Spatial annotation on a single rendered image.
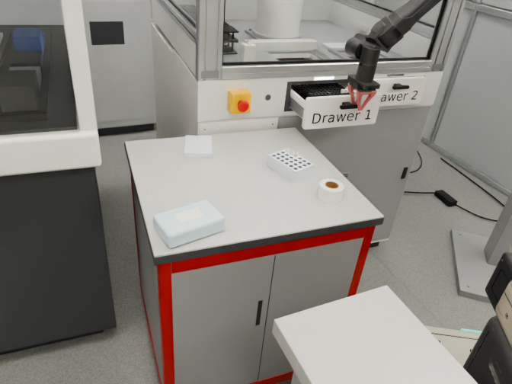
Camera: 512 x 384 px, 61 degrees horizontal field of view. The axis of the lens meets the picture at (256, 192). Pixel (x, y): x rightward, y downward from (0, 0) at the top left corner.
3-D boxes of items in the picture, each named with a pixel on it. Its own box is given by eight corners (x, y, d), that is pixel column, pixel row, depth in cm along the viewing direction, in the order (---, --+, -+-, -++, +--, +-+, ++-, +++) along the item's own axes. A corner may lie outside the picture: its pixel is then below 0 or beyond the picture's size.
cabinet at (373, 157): (388, 249, 227) (436, 104, 184) (196, 289, 193) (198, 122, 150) (308, 161, 301) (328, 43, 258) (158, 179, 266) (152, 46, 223)
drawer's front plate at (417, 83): (420, 104, 179) (427, 77, 173) (360, 107, 169) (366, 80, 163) (417, 102, 180) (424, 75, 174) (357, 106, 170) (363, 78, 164)
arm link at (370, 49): (371, 46, 131) (385, 46, 133) (357, 40, 136) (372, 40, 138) (366, 68, 135) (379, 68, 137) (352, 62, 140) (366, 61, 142)
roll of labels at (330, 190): (315, 200, 122) (318, 188, 120) (318, 188, 128) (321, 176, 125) (340, 206, 121) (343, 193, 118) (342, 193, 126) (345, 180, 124)
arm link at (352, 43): (385, 22, 130) (399, 38, 135) (362, 13, 138) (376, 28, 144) (360, 56, 133) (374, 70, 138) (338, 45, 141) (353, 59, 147)
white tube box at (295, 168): (313, 174, 134) (315, 164, 132) (294, 182, 129) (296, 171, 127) (285, 158, 141) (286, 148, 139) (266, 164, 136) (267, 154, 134)
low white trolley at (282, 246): (334, 383, 159) (385, 216, 118) (164, 436, 138) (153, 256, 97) (273, 275, 204) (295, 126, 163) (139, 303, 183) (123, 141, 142)
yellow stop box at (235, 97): (251, 113, 150) (253, 94, 146) (231, 115, 147) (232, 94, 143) (246, 108, 154) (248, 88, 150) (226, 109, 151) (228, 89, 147)
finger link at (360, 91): (360, 104, 150) (367, 78, 145) (372, 113, 144) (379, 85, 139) (344, 105, 147) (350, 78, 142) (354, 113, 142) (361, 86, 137)
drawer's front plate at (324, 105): (375, 123, 157) (382, 94, 151) (303, 129, 147) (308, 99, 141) (372, 121, 158) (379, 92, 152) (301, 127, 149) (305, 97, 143)
